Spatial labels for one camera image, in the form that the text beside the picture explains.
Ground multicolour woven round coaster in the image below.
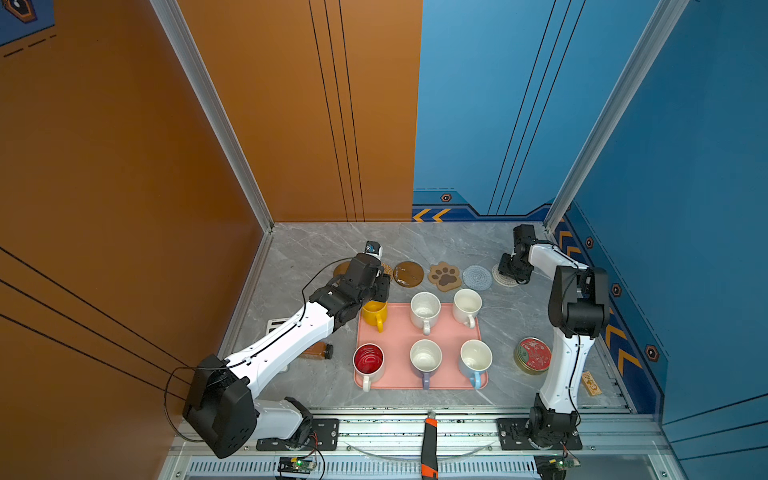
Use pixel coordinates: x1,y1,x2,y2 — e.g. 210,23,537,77
491,265,519,288

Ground dark brown round coaster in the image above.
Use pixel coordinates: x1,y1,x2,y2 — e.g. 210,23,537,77
333,261,350,276

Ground glossy brown round coaster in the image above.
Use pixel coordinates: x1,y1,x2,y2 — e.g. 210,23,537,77
393,261,424,288

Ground yellow mug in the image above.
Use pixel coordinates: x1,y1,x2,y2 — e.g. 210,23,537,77
360,301,388,333

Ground light blue woven coaster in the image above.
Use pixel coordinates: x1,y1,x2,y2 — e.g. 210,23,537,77
462,265,493,291

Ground cork paw print coaster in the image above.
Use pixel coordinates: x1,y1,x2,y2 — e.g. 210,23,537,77
426,262,462,292

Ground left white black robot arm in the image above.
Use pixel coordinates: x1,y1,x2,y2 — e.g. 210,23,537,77
183,241,391,459

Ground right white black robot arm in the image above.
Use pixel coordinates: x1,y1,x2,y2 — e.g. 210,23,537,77
498,224,610,449

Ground pink plastic tray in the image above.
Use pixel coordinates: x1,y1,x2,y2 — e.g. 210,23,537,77
352,303,493,392

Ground red interior mug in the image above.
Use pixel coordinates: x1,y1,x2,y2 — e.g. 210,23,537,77
353,343,386,392

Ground red round tin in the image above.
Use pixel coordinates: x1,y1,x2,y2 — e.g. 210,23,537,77
514,337,552,375

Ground amber spice bottle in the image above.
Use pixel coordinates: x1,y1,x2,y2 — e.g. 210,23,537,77
300,342,334,360

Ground white calculator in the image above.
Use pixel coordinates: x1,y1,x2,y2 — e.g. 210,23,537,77
265,318,296,341

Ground small wooden block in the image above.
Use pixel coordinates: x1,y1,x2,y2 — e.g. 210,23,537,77
581,371,602,397

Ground right green circuit board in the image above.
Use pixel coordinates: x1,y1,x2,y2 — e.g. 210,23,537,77
534,456,581,480

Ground green circuit board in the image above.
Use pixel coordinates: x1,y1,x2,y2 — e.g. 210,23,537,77
276,457,319,479
534,456,581,480

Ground left green circuit board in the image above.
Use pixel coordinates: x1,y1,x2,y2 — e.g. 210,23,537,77
276,457,319,479

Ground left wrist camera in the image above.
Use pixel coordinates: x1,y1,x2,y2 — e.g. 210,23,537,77
365,241,382,259

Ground white mug purple handle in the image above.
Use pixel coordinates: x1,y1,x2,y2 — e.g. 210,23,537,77
409,339,443,390

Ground white mug blue handle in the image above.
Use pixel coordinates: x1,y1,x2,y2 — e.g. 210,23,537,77
458,339,493,390

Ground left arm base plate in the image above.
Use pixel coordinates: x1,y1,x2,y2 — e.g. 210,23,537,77
256,418,340,452

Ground aluminium front rail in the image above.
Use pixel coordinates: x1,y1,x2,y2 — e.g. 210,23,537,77
158,407,686,479

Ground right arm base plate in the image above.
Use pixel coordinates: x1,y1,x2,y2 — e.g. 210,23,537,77
496,417,583,451

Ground orange black handled tool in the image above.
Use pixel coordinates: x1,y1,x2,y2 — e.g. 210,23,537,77
420,411,438,480

